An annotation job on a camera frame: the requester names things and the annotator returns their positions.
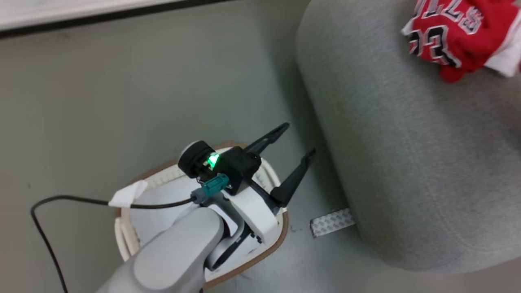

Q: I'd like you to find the white plastic laundry basket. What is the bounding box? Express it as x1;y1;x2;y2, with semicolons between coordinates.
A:
113;141;290;291

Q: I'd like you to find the white wall cable trunking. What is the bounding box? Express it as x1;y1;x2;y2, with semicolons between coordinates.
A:
0;0;186;32

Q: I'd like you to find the white tape tag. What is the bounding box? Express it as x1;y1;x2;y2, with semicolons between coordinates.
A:
108;180;149;209

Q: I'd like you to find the red basketball jersey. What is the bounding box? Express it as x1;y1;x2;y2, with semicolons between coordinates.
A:
401;0;521;84

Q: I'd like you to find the grey fabric sofa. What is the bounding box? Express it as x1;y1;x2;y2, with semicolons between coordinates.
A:
296;0;521;272

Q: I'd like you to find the grey tape strip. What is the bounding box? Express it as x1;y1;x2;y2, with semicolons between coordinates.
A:
309;208;356;239

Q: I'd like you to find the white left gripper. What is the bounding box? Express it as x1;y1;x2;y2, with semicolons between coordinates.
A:
211;122;317;245

